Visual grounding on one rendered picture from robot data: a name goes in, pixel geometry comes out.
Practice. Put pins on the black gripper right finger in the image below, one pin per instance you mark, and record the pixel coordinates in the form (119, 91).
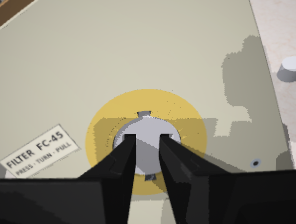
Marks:
(201, 192)

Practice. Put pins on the beige service panel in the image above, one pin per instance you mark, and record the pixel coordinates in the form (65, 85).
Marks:
(74, 72)

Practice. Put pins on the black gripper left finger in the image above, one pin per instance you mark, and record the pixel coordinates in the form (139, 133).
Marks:
(101, 195)

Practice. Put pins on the white round cartridge with two slots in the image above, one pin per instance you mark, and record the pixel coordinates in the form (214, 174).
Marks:
(147, 130)

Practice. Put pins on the grey cylinder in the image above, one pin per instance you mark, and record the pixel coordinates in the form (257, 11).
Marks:
(287, 71)

